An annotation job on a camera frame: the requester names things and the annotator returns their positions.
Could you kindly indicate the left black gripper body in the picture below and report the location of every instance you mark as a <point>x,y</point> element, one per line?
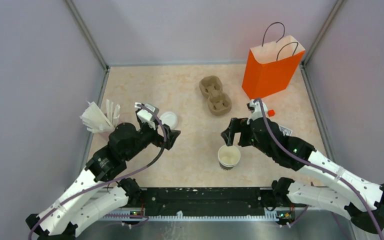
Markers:
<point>148,135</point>

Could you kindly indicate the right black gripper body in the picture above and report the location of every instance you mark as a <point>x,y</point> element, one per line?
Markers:
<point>247,137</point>

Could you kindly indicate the white plastic cup lid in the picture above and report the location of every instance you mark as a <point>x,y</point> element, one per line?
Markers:
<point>170,119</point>

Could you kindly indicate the black paper coffee cup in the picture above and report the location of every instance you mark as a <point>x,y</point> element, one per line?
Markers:
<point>228,156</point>

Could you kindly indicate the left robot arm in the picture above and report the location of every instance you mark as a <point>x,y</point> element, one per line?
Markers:
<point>100,187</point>

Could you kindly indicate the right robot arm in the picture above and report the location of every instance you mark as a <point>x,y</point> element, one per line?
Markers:
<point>345,194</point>

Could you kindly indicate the small orange cube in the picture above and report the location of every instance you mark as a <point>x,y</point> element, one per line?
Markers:
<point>271,113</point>

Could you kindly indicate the cardboard cup carrier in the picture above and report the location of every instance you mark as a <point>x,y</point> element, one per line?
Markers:
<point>218,102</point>

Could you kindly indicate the blue playing card box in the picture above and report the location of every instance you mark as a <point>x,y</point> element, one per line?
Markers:
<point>285,131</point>

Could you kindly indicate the white paper napkins bundle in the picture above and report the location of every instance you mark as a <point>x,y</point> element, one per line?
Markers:
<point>97,121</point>

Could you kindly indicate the orange paper bag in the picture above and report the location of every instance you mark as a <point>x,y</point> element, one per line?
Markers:
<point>271,65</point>

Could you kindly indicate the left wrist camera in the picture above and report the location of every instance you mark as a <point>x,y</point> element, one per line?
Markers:
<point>146,114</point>

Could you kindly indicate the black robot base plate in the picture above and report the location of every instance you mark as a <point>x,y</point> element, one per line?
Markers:
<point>208,201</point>

